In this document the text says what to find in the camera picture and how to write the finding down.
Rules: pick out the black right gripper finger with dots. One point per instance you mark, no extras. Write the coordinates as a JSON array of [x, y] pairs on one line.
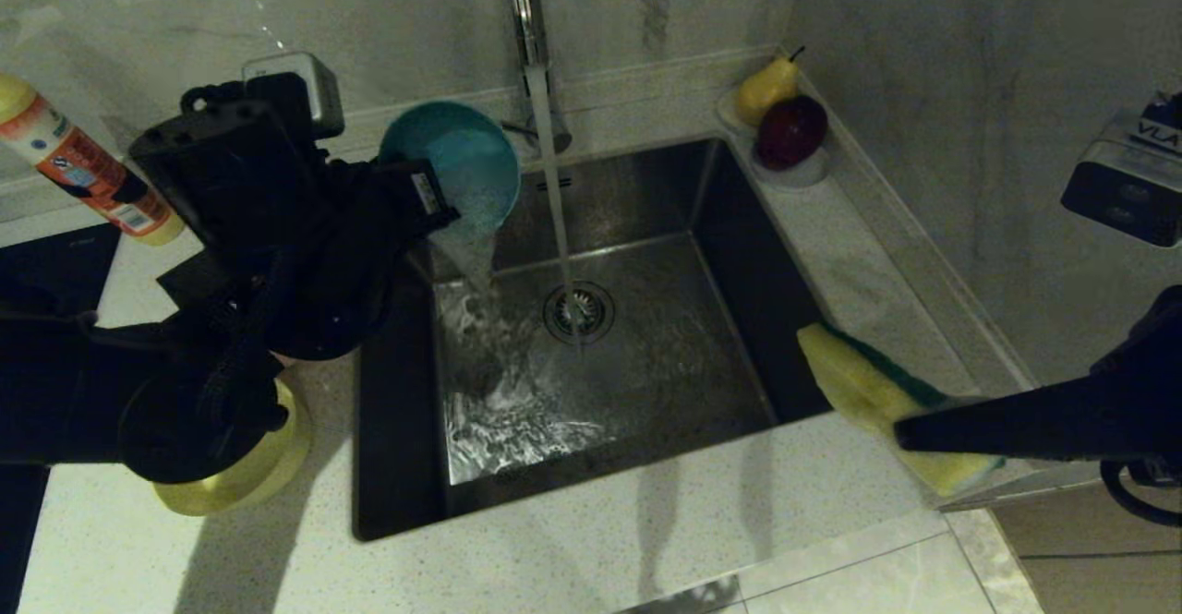
[[1016, 425]]

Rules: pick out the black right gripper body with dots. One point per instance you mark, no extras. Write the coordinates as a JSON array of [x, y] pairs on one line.
[[1154, 383]]

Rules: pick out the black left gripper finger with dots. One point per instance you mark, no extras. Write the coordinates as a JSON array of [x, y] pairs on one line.
[[429, 194]]

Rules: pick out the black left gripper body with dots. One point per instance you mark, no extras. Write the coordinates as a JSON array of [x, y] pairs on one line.
[[277, 245]]

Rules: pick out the blue plastic bowl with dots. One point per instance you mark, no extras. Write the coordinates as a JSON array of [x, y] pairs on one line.
[[471, 162]]

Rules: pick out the green and yellow sponge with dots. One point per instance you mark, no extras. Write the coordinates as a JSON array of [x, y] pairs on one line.
[[859, 383]]

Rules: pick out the orange label detergent bottle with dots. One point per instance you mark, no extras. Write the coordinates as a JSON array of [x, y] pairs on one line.
[[92, 171]]

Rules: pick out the chrome faucet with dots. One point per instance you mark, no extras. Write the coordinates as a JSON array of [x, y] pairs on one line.
[[526, 5]]

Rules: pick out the metal sink drain strainer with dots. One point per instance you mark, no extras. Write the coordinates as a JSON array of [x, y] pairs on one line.
[[596, 314]]

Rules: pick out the stainless steel sink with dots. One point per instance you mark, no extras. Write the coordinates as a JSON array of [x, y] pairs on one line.
[[693, 254]]

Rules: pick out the running water stream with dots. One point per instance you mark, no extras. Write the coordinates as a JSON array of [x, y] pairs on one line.
[[554, 189]]

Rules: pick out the light wooden cabinet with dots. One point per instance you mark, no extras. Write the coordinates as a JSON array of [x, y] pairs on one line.
[[1099, 568]]

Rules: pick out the yellow plastic bowl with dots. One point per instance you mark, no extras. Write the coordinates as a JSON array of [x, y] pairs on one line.
[[268, 475]]

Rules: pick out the black induction cooktop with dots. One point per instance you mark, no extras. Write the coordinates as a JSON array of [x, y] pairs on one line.
[[46, 263]]

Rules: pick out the white fruit tray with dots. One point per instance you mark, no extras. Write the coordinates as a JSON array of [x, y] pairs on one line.
[[799, 177]]

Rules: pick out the yellow pear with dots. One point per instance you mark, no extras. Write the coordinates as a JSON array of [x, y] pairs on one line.
[[762, 92]]

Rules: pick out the dark red apple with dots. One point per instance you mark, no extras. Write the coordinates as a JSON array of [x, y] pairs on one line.
[[790, 132]]

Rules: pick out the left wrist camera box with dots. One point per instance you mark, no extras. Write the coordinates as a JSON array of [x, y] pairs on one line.
[[309, 88]]

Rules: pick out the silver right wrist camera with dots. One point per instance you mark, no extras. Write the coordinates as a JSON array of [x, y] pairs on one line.
[[1122, 189]]

